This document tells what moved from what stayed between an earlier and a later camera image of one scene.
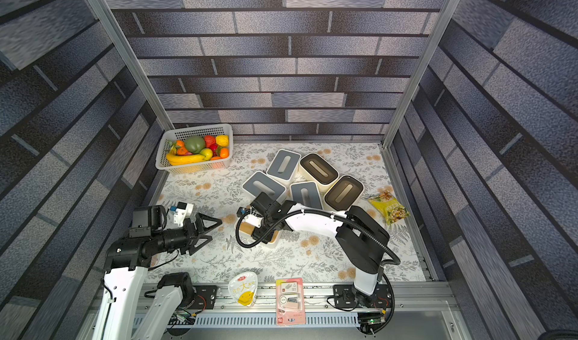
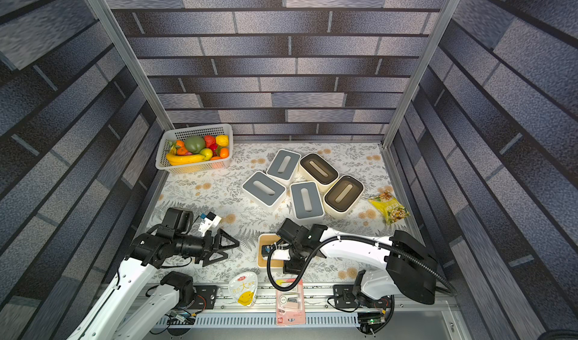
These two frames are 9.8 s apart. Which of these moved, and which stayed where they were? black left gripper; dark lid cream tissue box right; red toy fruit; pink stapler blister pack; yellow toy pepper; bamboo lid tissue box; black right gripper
Moved: bamboo lid tissue box; black right gripper; black left gripper
Stayed: pink stapler blister pack; dark lid cream tissue box right; yellow toy pepper; red toy fruit
